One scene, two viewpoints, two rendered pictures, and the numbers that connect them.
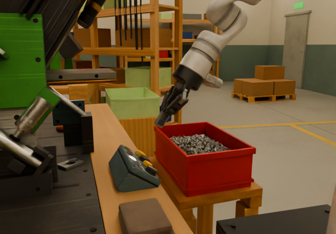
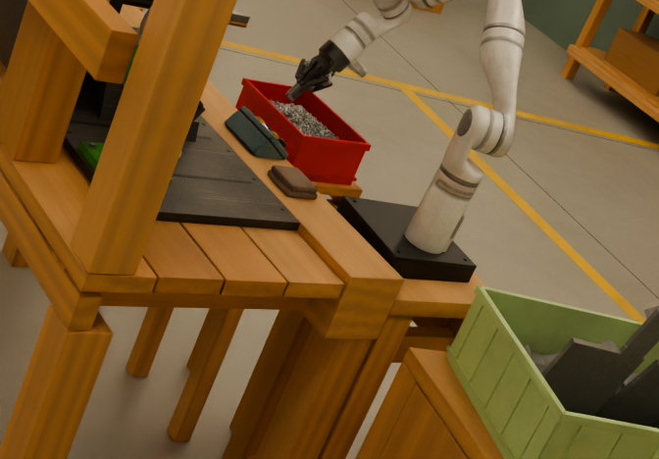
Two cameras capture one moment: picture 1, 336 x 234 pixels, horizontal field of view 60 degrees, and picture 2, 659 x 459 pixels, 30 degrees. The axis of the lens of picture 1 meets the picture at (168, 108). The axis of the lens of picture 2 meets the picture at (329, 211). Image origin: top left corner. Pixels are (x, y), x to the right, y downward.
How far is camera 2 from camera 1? 2.19 m
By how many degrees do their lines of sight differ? 25
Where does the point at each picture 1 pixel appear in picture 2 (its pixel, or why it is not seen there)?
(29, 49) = not seen: outside the picture
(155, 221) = (306, 182)
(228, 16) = (395, 9)
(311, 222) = (406, 213)
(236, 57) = not seen: outside the picture
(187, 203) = not seen: hidden behind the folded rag
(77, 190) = (214, 143)
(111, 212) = (259, 171)
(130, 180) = (267, 148)
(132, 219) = (290, 178)
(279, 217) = (385, 205)
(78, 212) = (232, 163)
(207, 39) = (368, 26)
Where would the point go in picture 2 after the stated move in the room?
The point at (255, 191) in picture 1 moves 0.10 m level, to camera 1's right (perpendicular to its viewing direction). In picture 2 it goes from (354, 191) to (389, 200)
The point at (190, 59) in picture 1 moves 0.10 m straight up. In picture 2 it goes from (345, 42) to (361, 2)
